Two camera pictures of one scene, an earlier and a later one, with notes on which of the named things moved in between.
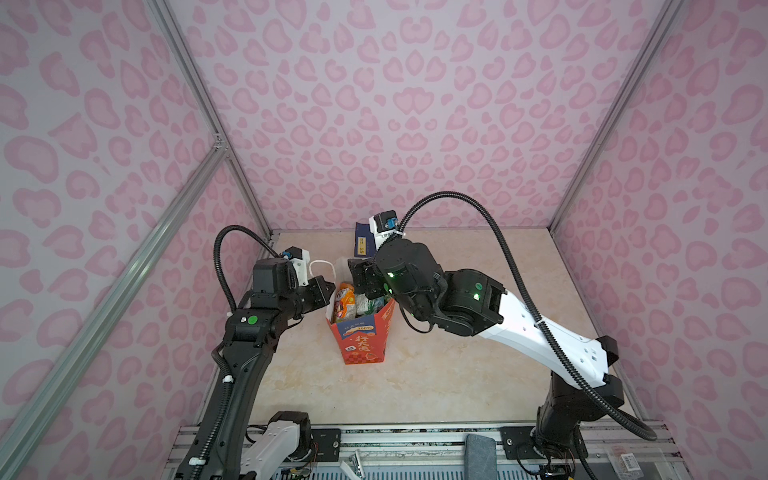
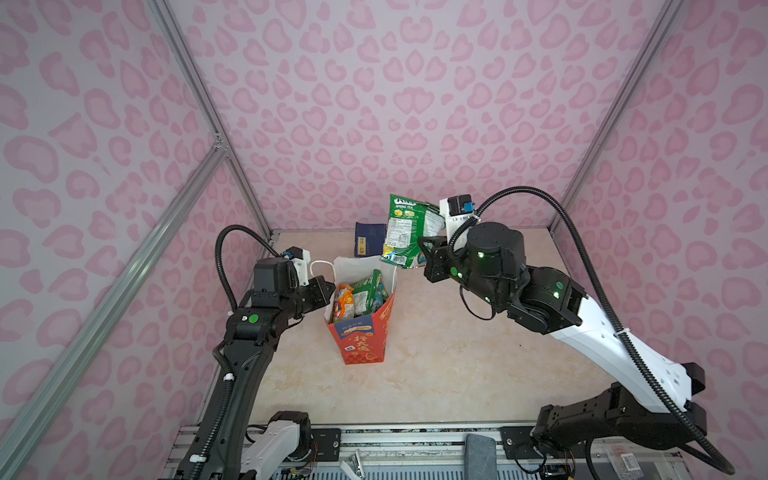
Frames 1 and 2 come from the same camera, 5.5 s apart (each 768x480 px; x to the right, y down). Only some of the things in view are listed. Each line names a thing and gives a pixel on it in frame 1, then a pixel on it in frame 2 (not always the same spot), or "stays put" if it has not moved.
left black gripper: (321, 296) stays put
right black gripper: (368, 270) → (439, 243)
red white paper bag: (360, 323) stays put
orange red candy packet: (345, 302) stays put
